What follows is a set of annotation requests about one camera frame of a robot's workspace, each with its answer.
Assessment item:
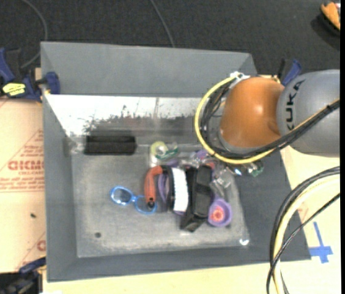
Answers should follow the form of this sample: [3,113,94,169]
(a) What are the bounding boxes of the purple ring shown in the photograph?
[157,172,174,211]

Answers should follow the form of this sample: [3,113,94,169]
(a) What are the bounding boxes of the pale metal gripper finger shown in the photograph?
[210,176,234,196]
[213,163,234,178]

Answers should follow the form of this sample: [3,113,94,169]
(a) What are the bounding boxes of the purple cup pink inside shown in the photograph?
[207,198,233,228]

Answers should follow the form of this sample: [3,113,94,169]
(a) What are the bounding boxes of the dark green flat block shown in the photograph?
[83,135,138,156]

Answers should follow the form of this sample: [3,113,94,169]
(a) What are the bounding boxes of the black strap pouch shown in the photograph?
[179,165,213,233]

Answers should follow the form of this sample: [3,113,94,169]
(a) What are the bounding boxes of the orange handled tool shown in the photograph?
[144,165,165,209]

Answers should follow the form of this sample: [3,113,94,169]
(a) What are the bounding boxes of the grey metal bin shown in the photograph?
[40,41,311,282]

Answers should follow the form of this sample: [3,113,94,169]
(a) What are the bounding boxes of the white brush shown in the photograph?
[170,167,190,213]

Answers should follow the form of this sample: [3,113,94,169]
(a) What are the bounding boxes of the brown cardboard board red print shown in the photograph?
[0,90,47,276]

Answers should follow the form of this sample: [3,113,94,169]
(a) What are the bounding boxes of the green and white tape roll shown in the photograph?
[150,141,179,161]

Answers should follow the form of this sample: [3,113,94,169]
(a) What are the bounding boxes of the blue sunglasses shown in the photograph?
[109,186,158,216]

